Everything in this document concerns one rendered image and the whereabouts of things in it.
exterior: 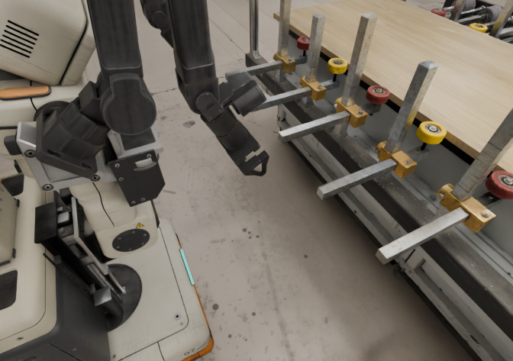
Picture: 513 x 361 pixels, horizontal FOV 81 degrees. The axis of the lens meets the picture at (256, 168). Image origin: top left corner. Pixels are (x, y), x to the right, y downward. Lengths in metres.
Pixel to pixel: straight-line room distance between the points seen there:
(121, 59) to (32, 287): 0.62
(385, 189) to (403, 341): 0.79
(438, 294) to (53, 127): 1.54
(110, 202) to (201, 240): 0.99
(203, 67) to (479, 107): 1.04
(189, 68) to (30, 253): 0.67
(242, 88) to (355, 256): 1.37
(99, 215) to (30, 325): 0.27
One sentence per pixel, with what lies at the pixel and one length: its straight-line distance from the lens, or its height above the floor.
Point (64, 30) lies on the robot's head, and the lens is 0.62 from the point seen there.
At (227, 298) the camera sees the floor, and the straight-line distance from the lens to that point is 1.62.
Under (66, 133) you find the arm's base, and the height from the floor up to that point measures 1.22.
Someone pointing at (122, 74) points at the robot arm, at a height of 1.30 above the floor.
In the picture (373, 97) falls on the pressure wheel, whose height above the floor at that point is 0.90.
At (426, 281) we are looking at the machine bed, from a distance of 1.66.
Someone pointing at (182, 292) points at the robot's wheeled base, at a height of 0.28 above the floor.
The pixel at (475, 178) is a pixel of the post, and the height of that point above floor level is 0.94.
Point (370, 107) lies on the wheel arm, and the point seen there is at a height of 0.85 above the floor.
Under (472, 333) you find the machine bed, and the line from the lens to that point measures 1.65.
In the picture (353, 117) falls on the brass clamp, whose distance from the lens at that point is 1.17.
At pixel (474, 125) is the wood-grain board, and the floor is 0.90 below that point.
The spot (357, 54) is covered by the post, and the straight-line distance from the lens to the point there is 1.12.
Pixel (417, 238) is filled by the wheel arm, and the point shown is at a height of 0.85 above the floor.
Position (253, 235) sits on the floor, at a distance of 1.77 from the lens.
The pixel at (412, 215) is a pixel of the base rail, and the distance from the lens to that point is 1.11.
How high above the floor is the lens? 1.51
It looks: 46 degrees down
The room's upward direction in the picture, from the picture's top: straight up
